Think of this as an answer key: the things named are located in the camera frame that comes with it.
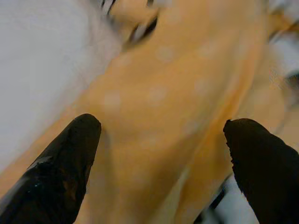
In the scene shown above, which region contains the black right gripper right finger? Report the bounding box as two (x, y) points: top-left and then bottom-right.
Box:
(223, 118), (299, 224)

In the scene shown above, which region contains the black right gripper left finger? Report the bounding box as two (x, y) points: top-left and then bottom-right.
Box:
(0, 113), (101, 224)

